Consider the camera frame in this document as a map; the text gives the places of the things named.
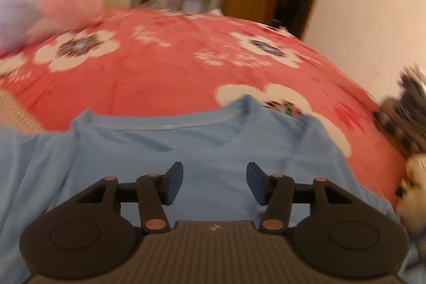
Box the light blue t-shirt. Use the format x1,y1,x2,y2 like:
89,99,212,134
1,96,395,283

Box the cream folded garment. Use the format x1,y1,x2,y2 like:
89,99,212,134
396,154,425,233

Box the red floral bed blanket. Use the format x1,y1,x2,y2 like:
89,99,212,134
1,9,404,203

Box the stack of folded clothes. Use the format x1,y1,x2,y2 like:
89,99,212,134
372,64,425,157

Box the beige knit sweater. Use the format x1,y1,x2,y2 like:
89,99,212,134
0,89,45,135

